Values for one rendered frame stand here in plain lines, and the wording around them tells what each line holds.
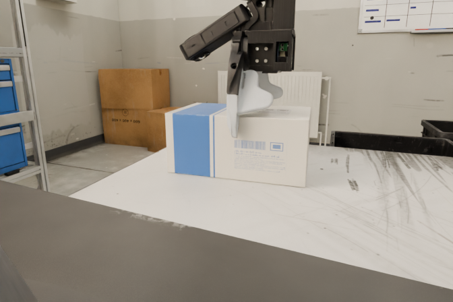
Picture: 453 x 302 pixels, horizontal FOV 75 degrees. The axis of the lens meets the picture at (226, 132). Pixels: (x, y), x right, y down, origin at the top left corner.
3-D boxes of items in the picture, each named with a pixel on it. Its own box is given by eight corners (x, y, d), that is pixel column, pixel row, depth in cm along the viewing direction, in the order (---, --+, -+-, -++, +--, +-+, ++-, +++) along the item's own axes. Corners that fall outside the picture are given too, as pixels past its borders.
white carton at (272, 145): (167, 172, 45) (164, 112, 43) (197, 150, 56) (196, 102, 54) (305, 187, 39) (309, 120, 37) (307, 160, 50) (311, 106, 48)
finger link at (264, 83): (282, 121, 51) (280, 77, 44) (249, 118, 53) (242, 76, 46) (284, 108, 53) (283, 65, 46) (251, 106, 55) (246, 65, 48)
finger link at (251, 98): (267, 131, 35) (276, 65, 38) (220, 128, 37) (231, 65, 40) (270, 140, 38) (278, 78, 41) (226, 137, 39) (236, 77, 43)
